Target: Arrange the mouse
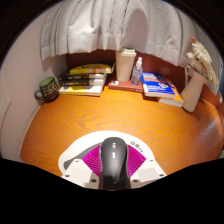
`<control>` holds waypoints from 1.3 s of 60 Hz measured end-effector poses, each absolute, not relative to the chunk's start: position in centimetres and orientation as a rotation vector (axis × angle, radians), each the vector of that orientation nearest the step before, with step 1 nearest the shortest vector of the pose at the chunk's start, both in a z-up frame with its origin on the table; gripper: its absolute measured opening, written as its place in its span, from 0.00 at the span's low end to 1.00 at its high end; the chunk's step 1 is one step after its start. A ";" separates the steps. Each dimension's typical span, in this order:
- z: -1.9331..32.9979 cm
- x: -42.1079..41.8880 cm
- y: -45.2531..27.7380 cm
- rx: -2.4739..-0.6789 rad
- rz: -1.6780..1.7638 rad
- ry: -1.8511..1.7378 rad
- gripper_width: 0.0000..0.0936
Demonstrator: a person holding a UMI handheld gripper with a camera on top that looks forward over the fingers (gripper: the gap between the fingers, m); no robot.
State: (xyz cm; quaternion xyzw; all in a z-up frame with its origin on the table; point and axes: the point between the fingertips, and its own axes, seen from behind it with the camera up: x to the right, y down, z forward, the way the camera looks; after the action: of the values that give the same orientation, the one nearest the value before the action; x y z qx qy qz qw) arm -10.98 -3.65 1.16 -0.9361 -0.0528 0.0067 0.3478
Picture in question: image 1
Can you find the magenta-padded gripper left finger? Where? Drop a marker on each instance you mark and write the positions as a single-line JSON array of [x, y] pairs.
[[80, 173]]

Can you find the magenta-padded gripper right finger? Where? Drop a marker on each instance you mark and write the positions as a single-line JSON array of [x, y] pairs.
[[148, 171]]

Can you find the black computer mouse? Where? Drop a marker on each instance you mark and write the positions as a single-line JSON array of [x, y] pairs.
[[114, 163]]

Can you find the round white grey mouse pad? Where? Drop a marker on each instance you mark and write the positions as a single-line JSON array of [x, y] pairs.
[[83, 143]]

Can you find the orange yellow book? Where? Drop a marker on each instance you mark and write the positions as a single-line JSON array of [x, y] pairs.
[[173, 100]]

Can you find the yellow white book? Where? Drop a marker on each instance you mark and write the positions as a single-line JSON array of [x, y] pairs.
[[80, 90]]

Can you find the blue book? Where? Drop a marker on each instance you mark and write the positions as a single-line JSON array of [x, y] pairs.
[[156, 84]]

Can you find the red book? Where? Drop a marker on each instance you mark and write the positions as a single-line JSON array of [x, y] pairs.
[[123, 86]]

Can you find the dark green mug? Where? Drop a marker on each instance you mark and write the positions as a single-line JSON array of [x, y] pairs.
[[49, 89]]

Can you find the white ceramic vase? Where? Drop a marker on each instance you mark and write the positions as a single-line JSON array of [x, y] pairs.
[[192, 93]]

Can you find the clear spray bottle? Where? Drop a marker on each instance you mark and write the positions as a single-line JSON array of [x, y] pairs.
[[136, 73]]

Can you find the white tumbler cup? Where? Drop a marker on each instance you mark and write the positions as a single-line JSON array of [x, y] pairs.
[[125, 65]]

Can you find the white flower bouquet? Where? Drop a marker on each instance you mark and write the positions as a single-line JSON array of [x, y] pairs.
[[201, 60]]

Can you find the white curtain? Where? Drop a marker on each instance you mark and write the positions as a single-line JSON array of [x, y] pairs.
[[110, 26]]

